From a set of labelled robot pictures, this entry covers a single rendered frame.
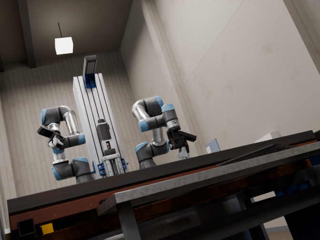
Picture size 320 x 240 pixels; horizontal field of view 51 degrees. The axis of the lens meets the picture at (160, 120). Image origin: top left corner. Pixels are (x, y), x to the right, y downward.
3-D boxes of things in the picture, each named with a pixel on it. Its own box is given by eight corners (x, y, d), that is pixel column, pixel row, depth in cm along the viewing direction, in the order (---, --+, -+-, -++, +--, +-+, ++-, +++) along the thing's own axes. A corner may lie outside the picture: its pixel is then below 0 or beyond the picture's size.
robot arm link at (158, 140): (149, 151, 278) (140, 96, 246) (166, 146, 281) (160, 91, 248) (153, 160, 269) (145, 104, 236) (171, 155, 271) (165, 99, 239)
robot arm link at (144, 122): (126, 101, 246) (138, 119, 200) (140, 97, 248) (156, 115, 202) (129, 116, 250) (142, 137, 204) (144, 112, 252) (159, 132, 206)
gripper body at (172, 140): (170, 151, 195) (164, 132, 198) (183, 148, 198) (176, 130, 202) (175, 147, 188) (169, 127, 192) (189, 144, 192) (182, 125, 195)
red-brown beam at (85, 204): (320, 147, 183) (315, 137, 185) (11, 231, 113) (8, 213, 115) (308, 153, 191) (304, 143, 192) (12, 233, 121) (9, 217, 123)
